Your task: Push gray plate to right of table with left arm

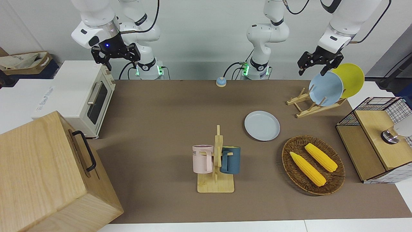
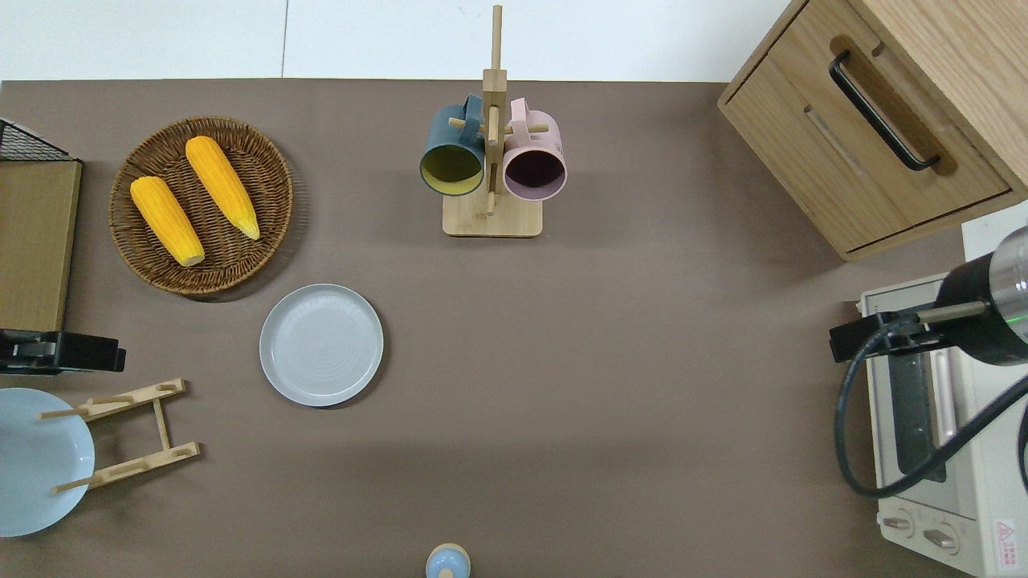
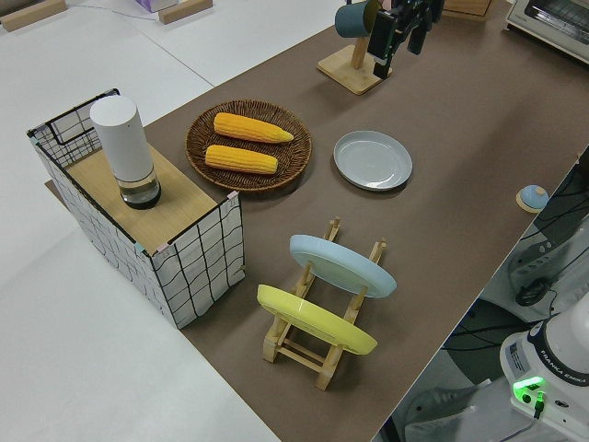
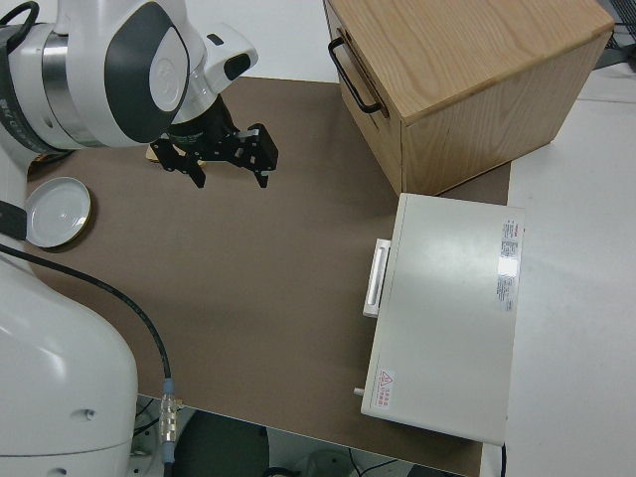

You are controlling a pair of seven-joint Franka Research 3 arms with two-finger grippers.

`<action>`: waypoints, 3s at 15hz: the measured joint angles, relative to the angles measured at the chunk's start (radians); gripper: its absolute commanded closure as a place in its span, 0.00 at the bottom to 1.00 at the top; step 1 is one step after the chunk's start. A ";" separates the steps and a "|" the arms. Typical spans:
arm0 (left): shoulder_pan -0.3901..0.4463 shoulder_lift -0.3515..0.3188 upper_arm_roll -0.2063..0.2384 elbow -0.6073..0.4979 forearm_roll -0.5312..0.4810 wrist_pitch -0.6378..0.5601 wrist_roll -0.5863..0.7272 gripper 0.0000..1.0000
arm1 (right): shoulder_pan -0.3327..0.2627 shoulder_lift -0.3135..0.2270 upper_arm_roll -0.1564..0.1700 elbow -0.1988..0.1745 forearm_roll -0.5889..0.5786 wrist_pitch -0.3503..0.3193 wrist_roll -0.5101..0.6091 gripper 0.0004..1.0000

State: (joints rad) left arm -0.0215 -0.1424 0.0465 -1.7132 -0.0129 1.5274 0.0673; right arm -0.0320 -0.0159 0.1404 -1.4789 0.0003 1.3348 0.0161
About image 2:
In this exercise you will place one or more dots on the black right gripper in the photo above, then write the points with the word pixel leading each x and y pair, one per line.
pixel 907 337

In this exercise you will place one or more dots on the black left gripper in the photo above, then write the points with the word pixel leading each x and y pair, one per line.
pixel 28 353

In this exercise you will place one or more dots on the gray round plate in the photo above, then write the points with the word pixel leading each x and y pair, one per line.
pixel 321 345

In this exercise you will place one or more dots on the wooden plate rack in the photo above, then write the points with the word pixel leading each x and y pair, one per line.
pixel 140 464

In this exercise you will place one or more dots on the light blue plate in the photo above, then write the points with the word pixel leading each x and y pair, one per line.
pixel 36 461

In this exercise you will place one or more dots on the yellow corn cob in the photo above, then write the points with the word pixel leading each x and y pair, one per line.
pixel 222 187
pixel 167 221

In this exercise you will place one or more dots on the wooden drawer cabinet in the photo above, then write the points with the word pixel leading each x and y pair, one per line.
pixel 803 136

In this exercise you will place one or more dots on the brown wicker basket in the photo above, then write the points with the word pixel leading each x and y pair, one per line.
pixel 157 148

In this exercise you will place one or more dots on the white toaster oven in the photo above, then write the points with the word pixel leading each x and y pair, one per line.
pixel 984 514

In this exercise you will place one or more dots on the pink mug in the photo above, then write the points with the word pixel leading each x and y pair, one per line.
pixel 540 140

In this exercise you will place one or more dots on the wooden mug tree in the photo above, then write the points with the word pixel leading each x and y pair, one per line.
pixel 491 218

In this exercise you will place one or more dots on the blue call bell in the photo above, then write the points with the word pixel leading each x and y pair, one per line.
pixel 447 563

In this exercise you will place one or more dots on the dark teal mug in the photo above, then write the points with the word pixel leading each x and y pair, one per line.
pixel 443 135

